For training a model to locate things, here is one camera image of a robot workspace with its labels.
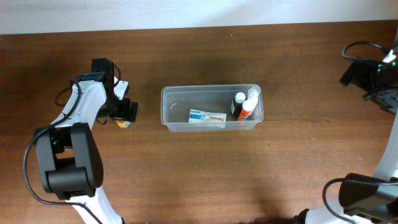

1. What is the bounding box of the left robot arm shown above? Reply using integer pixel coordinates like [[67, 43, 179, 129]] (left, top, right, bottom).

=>
[[23, 58, 138, 223]]

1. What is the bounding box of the gold lid balm jar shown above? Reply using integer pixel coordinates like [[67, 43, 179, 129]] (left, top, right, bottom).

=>
[[115, 120, 131, 128]]

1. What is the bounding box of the clear plastic container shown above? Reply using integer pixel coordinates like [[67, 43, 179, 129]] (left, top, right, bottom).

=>
[[160, 84, 264, 132]]

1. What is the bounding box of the black bottle white cap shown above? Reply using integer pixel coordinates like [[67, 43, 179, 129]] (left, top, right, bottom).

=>
[[231, 92, 246, 118]]

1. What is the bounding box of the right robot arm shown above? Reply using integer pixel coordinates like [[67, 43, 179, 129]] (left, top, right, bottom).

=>
[[291, 41, 397, 224]]

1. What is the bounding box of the right black cable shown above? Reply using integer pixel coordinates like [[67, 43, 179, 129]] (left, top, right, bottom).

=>
[[322, 41, 392, 224]]

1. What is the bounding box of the orange tube white cap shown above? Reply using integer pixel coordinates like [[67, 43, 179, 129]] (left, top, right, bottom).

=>
[[238, 100, 254, 121]]

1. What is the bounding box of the white spray bottle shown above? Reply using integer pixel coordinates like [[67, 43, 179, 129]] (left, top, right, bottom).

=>
[[248, 85, 261, 116]]

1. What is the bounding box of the white Panadol box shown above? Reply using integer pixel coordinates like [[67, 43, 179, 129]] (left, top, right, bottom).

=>
[[188, 109, 226, 128]]

